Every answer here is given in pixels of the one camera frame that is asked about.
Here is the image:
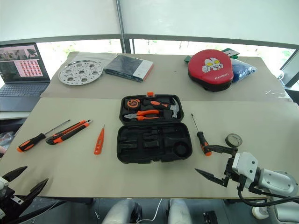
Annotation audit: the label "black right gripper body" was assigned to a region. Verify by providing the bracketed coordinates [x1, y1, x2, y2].
[223, 153, 249, 191]

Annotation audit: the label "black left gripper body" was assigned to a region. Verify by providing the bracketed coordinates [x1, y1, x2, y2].
[0, 186, 25, 219]

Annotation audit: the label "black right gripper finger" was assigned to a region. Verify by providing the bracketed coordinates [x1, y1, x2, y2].
[203, 144, 236, 155]
[194, 168, 229, 188]

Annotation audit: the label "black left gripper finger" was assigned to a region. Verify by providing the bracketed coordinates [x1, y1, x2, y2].
[0, 166, 28, 182]
[21, 178, 49, 205]

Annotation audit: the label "black orange handled screwdriver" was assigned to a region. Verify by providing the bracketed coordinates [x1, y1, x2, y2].
[191, 113, 212, 157]
[16, 119, 71, 154]

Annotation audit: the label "orange black utility knife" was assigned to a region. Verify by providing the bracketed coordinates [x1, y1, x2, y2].
[45, 119, 93, 146]

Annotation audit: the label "orange test pen screwdriver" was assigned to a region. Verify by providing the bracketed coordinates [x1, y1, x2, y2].
[93, 125, 105, 155]

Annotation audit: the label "black plastic tool case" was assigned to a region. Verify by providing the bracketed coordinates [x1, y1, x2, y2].
[116, 91, 193, 165]

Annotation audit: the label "silver rounded robot shell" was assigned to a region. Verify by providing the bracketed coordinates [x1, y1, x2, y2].
[102, 199, 143, 224]
[167, 198, 193, 224]

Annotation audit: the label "red cartoon boxing pad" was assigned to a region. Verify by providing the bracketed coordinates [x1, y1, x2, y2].
[187, 49, 234, 92]

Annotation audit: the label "blue mesh bag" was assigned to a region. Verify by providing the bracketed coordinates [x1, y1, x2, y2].
[230, 58, 257, 83]

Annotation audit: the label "orange black tape measure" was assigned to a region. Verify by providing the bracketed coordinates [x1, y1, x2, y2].
[125, 98, 142, 110]

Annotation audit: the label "open laptop computer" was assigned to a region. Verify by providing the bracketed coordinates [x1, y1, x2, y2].
[0, 42, 51, 112]

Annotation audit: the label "perforated steel steamer plate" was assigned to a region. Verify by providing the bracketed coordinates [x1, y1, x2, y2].
[58, 59, 104, 86]

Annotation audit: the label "dark folded cloth package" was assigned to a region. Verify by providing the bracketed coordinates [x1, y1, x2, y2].
[103, 54, 155, 83]

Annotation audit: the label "clear plastic bag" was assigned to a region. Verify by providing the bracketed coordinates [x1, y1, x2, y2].
[70, 51, 119, 70]

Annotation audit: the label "ribbed metal pole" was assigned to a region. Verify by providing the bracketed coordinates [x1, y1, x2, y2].
[116, 0, 126, 54]

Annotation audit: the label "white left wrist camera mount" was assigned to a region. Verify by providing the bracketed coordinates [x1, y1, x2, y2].
[0, 176, 9, 191]

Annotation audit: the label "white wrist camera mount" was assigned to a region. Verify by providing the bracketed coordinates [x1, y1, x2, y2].
[0, 176, 9, 191]
[232, 152, 260, 185]

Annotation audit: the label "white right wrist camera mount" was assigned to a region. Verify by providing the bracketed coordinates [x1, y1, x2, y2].
[232, 152, 260, 185]

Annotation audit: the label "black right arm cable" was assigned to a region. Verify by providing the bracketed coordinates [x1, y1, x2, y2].
[237, 186, 299, 207]

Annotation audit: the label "thin white cable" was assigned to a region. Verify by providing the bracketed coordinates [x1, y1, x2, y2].
[139, 198, 164, 223]

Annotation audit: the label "claw hammer orange black handle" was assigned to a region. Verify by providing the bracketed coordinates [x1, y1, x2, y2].
[142, 97, 183, 120]

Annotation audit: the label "orange handled pliers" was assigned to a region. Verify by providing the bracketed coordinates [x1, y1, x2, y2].
[123, 109, 161, 122]

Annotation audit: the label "grey window frame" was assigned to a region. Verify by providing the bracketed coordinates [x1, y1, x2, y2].
[0, 34, 299, 56]

